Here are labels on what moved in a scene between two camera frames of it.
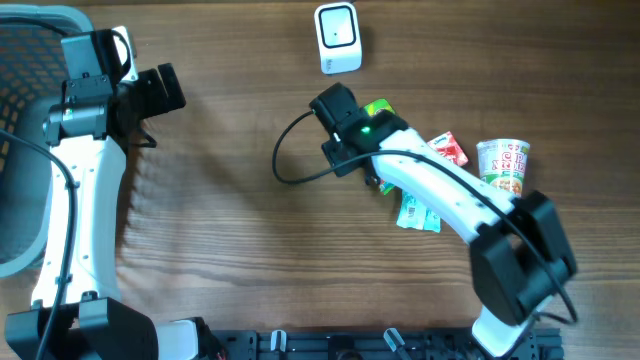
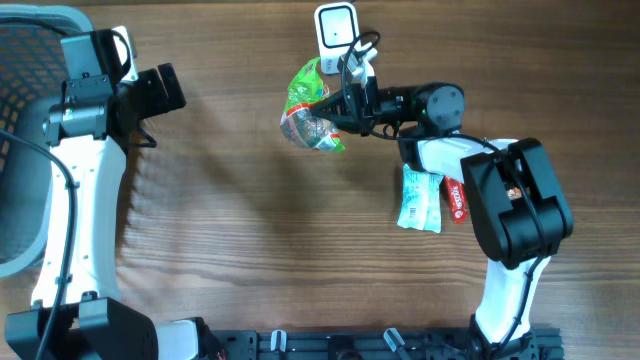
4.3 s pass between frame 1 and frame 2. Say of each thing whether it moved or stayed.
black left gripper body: stayed
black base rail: stayed
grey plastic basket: stayed
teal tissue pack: stayed
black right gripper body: moved
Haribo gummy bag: moved
